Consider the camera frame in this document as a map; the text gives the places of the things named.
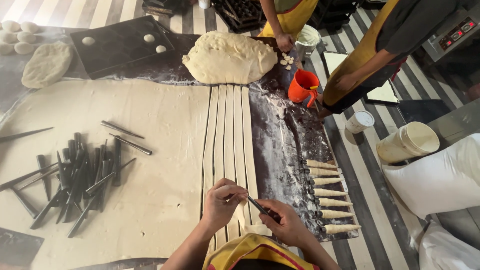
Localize long cut dough strip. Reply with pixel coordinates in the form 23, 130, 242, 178
233, 85, 261, 226
224, 85, 241, 241
202, 86, 220, 254
214, 85, 228, 250

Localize row of dough-wrapped cones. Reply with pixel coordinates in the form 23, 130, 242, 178
302, 159, 362, 235

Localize small dough scraps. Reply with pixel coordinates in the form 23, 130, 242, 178
279, 52, 295, 72

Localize black floor mat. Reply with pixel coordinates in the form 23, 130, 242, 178
397, 99, 451, 125

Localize large rolled dough sheet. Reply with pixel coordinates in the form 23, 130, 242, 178
0, 79, 211, 270

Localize person's left hand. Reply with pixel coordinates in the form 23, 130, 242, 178
202, 178, 249, 234

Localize grey appliance with red displays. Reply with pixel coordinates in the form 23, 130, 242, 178
421, 7, 480, 63

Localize person's right hand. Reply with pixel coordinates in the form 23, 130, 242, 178
256, 199, 313, 249

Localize big lump of dough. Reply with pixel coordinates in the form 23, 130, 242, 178
182, 31, 278, 85

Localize stack of white buckets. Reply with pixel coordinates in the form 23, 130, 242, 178
376, 121, 440, 164

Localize flat oval dough piece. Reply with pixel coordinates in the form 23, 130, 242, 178
21, 41, 74, 89

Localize small white tub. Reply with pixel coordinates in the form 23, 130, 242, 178
344, 110, 375, 134

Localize black rack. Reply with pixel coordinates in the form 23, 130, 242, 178
307, 0, 362, 31

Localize white plastic bucket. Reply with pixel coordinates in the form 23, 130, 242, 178
294, 24, 322, 59

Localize large white sack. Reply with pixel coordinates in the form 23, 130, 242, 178
382, 133, 480, 220
417, 220, 480, 270

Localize orange plastic jug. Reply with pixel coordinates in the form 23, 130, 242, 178
287, 68, 321, 109

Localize black baking tray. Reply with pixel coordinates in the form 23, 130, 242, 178
70, 15, 175, 76

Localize person's yellow apron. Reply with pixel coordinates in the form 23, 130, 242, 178
202, 232, 320, 270

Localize dark flat tray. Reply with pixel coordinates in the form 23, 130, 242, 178
0, 227, 45, 268

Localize pile of black cone molds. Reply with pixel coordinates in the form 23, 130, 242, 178
0, 131, 137, 239

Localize black metal cone mold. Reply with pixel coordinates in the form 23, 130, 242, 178
109, 133, 153, 156
0, 127, 55, 143
100, 120, 145, 140
247, 195, 271, 217

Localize dark metal tray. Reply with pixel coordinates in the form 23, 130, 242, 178
141, 0, 175, 18

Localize stack of black moulded trays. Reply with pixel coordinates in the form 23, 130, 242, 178
211, 0, 264, 34

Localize group of round dough balls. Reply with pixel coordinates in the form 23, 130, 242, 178
0, 20, 40, 56

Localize white flat board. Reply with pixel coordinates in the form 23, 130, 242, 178
322, 50, 400, 106

